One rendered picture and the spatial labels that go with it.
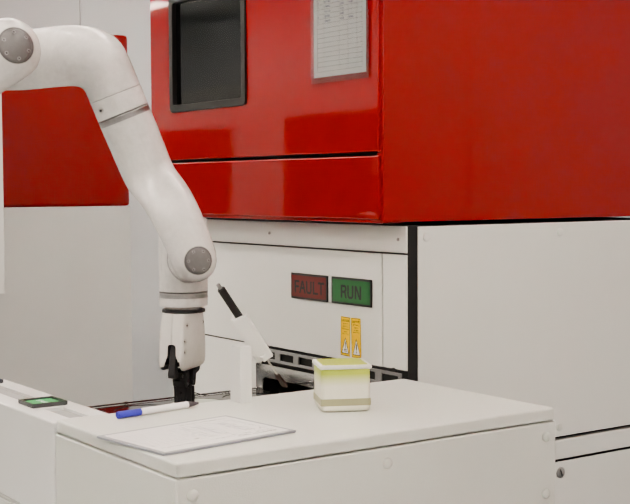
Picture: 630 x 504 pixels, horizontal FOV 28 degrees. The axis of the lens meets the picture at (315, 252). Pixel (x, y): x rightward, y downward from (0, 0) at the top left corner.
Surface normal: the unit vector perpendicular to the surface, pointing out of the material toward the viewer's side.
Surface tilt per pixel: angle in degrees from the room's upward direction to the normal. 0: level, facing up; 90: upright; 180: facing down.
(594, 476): 90
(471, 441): 90
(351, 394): 90
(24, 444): 90
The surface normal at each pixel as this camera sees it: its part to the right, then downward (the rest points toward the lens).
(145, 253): -0.82, 0.04
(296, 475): 0.57, 0.04
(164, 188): -0.04, -0.65
